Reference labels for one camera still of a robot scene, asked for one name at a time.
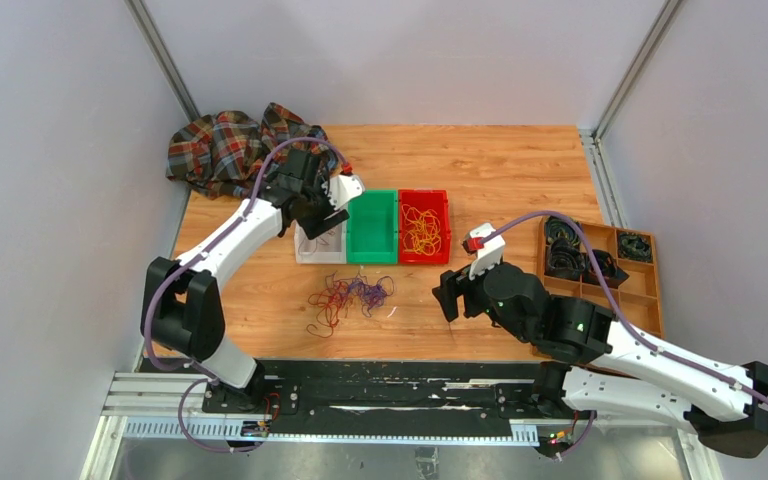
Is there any black coiled item upper left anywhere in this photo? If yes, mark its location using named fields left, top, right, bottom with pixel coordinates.
left=544, top=216, right=581, bottom=248

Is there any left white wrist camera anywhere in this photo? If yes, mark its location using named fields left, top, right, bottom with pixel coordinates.
left=327, top=174, right=365, bottom=211

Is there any plaid cloth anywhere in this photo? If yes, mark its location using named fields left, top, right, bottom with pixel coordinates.
left=165, top=102, right=327, bottom=199

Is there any wooden compartment tray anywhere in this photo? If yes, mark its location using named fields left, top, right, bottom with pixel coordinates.
left=537, top=217, right=663, bottom=338

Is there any black coiled item far right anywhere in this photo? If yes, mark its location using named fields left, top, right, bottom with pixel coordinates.
left=617, top=231, right=654, bottom=263

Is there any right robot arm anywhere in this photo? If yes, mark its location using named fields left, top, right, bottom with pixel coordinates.
left=432, top=262, right=768, bottom=458

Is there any black coiled item lower left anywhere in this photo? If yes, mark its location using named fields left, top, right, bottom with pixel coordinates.
left=545, top=238, right=585, bottom=281

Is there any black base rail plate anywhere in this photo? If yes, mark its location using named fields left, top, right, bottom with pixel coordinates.
left=202, top=360, right=587, bottom=441

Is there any black coiled item centre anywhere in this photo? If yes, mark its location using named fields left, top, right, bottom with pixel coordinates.
left=582, top=249, right=630, bottom=289

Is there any white plastic bin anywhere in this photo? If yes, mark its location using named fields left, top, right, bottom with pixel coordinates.
left=294, top=223, right=347, bottom=264

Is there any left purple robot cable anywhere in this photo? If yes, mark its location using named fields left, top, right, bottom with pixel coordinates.
left=142, top=136, right=355, bottom=456

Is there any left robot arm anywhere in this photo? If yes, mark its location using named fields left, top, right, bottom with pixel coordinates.
left=140, top=142, right=365, bottom=413

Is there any black coiled item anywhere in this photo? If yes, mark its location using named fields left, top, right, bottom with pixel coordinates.
left=545, top=238, right=585, bottom=281
left=617, top=231, right=654, bottom=263
left=544, top=216, right=581, bottom=248
left=582, top=249, right=630, bottom=289

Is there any red plastic bin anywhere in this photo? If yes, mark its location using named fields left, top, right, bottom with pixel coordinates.
left=398, top=189, right=451, bottom=265

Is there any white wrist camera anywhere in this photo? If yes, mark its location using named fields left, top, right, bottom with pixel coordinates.
left=327, top=174, right=365, bottom=211
left=462, top=222, right=506, bottom=280

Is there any yellow cable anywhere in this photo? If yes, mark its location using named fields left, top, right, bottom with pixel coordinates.
left=401, top=205, right=445, bottom=258

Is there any green plastic bin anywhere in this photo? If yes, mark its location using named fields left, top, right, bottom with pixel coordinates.
left=346, top=190, right=398, bottom=265

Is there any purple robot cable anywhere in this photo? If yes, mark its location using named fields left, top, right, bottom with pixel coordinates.
left=142, top=136, right=355, bottom=456
left=462, top=210, right=768, bottom=460

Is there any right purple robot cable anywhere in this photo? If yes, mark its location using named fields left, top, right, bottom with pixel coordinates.
left=462, top=210, right=768, bottom=460

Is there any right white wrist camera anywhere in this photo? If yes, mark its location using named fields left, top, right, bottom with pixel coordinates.
left=462, top=222, right=506, bottom=280

